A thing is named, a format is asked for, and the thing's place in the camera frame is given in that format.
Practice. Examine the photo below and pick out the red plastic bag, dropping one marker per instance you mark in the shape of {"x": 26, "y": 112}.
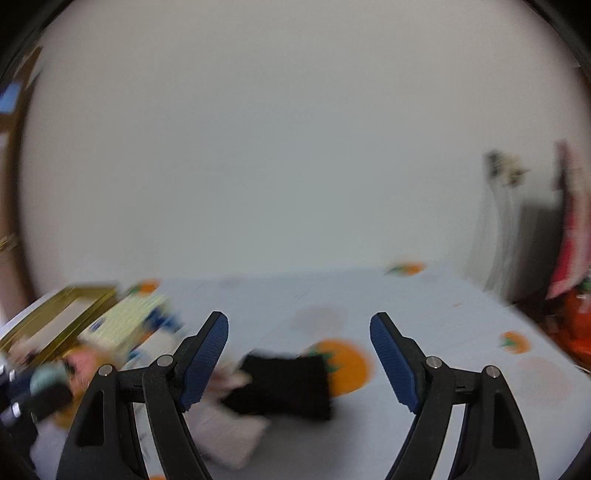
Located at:
{"x": 572, "y": 323}

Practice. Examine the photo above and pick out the white blue-edged knit cloth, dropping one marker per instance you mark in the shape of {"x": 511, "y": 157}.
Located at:
{"x": 154, "y": 344}

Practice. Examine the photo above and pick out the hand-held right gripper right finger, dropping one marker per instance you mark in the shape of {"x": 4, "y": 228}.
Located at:
{"x": 392, "y": 360}

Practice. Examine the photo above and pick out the pale pink cloth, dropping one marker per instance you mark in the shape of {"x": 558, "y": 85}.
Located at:
{"x": 231, "y": 434}

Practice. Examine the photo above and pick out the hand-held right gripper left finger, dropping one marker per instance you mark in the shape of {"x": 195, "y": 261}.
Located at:
{"x": 203, "y": 364}

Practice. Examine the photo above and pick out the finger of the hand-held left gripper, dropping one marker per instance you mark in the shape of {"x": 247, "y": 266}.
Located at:
{"x": 48, "y": 399}

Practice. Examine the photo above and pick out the gold metal tin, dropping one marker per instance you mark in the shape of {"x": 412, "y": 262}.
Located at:
{"x": 55, "y": 314}

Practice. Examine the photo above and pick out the peach cloth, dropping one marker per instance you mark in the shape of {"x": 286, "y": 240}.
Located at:
{"x": 85, "y": 362}

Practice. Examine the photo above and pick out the black fuzzy cloth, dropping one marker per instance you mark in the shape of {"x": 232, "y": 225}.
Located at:
{"x": 281, "y": 385}

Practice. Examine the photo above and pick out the yellow patterned tissue packet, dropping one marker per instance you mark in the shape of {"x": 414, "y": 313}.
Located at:
{"x": 124, "y": 323}

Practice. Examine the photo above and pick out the teal fluffy puff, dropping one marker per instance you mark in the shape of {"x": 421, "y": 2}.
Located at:
{"x": 46, "y": 374}

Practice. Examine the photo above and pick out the wooden door frame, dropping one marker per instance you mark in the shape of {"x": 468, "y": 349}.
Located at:
{"x": 11, "y": 194}

